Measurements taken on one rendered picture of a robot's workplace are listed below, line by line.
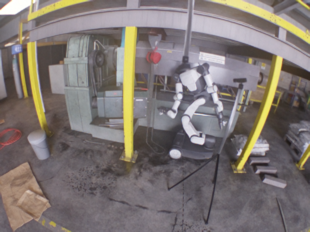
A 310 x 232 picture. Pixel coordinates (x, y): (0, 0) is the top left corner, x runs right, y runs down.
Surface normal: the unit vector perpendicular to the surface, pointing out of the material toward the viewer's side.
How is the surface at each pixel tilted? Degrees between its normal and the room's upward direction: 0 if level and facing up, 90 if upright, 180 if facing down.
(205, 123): 90
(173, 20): 90
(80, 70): 90
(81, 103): 90
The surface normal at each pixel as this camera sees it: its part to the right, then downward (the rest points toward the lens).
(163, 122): -0.14, 0.44
